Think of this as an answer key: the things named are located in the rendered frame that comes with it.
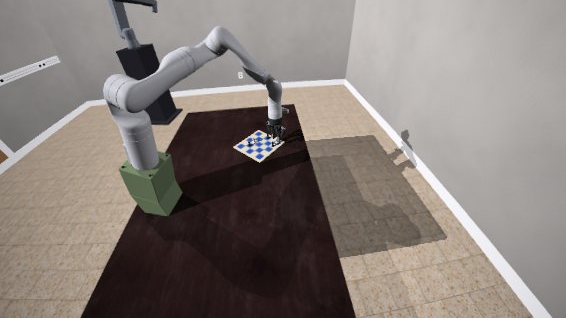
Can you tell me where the blue and white chessboard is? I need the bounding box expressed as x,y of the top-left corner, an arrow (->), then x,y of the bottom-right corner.
233,130 -> 285,163

